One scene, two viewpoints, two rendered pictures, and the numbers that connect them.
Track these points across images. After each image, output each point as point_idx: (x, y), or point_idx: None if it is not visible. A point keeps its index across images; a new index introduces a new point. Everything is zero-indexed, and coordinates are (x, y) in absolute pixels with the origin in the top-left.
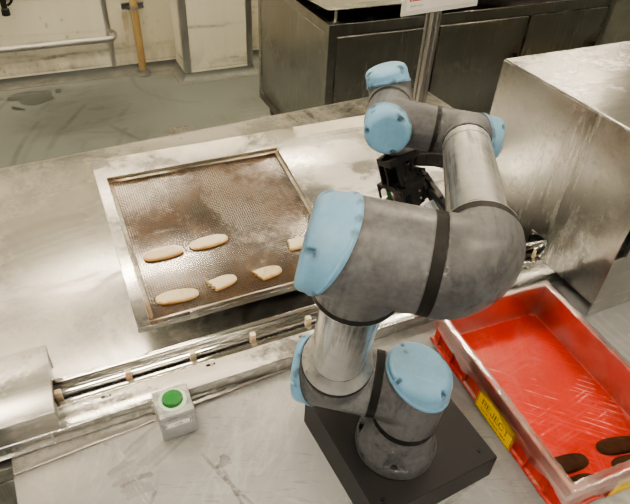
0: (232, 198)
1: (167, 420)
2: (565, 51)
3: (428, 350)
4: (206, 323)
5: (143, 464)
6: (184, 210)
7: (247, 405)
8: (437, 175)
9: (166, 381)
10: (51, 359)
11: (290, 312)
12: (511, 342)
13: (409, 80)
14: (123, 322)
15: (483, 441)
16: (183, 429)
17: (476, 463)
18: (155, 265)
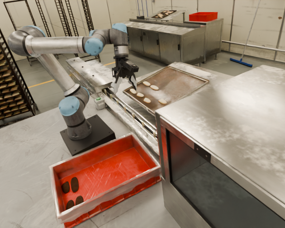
0: (176, 84)
1: (94, 101)
2: None
3: (73, 102)
4: (133, 103)
5: (90, 106)
6: (165, 79)
7: (105, 115)
8: None
9: (108, 100)
10: (118, 89)
11: (135, 111)
12: (136, 170)
13: (116, 29)
14: None
15: (78, 151)
16: (96, 106)
17: (71, 149)
18: (142, 84)
